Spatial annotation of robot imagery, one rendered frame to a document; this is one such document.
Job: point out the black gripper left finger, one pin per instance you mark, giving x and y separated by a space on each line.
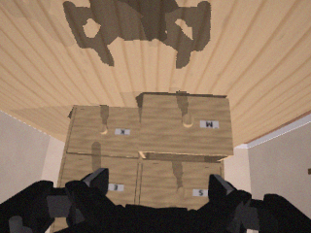
88 200

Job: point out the wooden chest of drawers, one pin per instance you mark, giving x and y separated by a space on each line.
140 160

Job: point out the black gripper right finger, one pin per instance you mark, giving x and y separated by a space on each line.
225 213

